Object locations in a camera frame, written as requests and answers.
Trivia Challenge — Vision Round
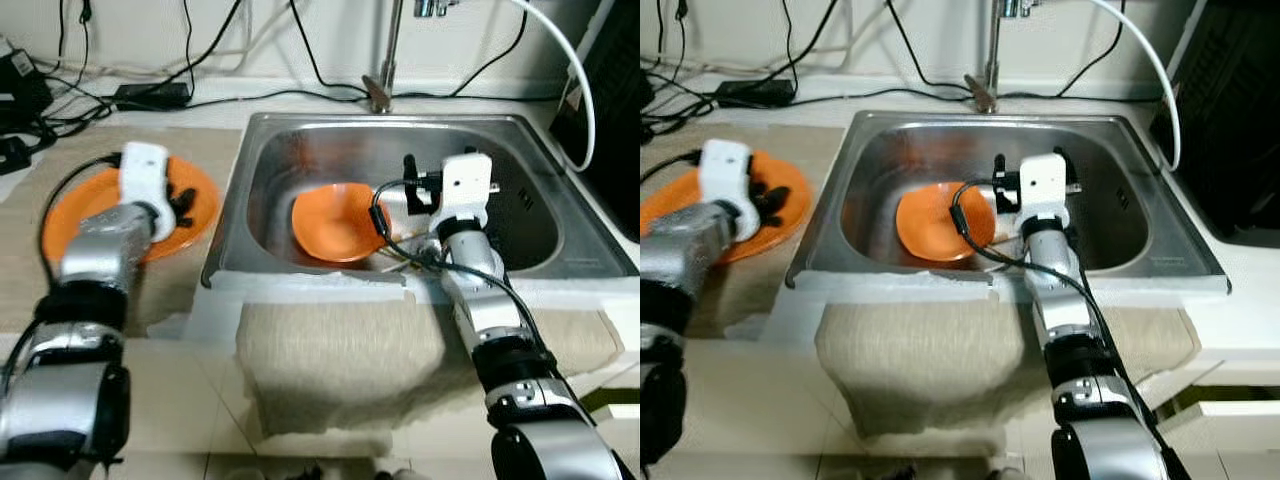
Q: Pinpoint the orange plastic bowl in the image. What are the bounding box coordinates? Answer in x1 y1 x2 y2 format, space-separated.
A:
894 182 999 264
291 183 397 265

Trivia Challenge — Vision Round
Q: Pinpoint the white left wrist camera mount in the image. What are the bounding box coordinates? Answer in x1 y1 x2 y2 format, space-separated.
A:
117 141 177 245
697 138 762 245

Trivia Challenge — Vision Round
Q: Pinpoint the stainless steel sink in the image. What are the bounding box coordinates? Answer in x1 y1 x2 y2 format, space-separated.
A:
785 110 1232 294
200 112 640 292

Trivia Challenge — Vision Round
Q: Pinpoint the beige hanging towel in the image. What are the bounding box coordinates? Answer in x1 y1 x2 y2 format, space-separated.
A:
815 300 1202 437
235 300 627 437

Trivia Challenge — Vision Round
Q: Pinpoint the black power adapter brick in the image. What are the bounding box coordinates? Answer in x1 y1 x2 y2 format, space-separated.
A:
714 78 799 110
112 82 194 112

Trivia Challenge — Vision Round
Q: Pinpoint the white appliance hose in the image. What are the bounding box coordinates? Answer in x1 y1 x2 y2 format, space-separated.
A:
510 0 599 174
1085 0 1184 172

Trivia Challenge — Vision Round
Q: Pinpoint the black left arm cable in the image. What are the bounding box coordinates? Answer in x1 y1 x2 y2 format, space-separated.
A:
37 152 124 286
640 150 703 186

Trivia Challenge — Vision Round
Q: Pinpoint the black kitchen appliance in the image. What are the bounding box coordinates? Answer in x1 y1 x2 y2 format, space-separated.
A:
550 0 641 243
1150 0 1280 247

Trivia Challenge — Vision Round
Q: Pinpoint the steel faucet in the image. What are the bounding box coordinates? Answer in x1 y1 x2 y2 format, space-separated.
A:
361 0 463 115
964 0 1047 115

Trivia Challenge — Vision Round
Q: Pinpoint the beige woven placemat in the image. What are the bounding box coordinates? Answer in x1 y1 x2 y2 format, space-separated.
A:
0 125 247 337

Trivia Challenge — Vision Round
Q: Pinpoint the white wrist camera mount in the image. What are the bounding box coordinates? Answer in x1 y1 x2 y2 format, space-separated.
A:
1017 153 1070 240
117 141 177 245
697 138 762 245
434 152 495 242

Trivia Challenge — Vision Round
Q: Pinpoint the white drawer front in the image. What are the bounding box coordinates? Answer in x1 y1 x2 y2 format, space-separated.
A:
580 385 641 421
1160 383 1280 433

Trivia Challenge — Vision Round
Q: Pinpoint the orange plastic plate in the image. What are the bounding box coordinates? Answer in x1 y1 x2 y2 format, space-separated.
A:
42 155 222 267
640 150 814 267

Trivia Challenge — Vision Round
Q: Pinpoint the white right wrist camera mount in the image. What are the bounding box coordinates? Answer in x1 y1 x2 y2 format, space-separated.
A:
434 152 495 242
1017 153 1070 240

